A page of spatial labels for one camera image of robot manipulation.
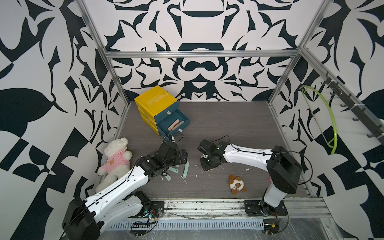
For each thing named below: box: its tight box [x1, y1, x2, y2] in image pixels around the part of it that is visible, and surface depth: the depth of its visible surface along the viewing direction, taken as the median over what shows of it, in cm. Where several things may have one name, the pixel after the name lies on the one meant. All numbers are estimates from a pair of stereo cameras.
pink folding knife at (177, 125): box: [171, 121, 185, 131], surface depth 98 cm
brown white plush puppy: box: [228, 174, 247, 195], surface depth 81 cm
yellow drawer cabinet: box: [134, 85, 179, 136], surface depth 93 cm
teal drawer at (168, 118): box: [154, 99, 188, 131], surface depth 94 cm
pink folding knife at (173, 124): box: [167, 119, 180, 131], surface depth 98 cm
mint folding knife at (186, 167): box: [182, 161, 190, 178], surface depth 88 cm
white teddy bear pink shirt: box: [95, 137, 133, 193], surface depth 85 cm
